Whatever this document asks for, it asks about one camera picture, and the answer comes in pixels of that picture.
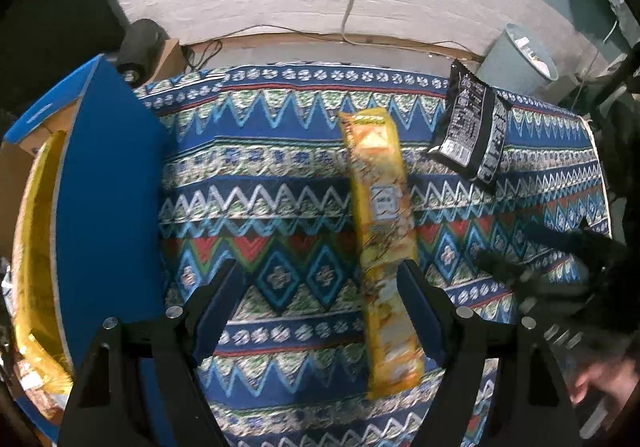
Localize long yellow snack packet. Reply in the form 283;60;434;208
337;108;426;400
11;131;76;395

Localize black round object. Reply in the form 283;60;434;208
117;18;168;80

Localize grey plug cable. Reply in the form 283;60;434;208
341;0;366;45

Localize blue cardboard box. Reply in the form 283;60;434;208
0;53;171;443

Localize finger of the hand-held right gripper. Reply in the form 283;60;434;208
520;219;626;268
472;249;591;298

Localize dark panel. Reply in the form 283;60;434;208
0;0;128;115

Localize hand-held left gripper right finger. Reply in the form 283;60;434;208
395;259;583;447

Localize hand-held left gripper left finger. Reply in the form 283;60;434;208
57;258;246;447

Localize person's right hand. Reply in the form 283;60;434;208
570;359;640;408

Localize grey blue waste bin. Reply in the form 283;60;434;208
482;23;560;100

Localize small cardboard box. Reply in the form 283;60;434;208
150;38;187;80

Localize black snack packet white print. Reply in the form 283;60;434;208
427;59;496;178
475;89;513;188

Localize thin black cable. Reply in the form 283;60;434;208
186;39;223;70

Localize patterned blue tablecloth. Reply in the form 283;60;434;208
135;59;613;447

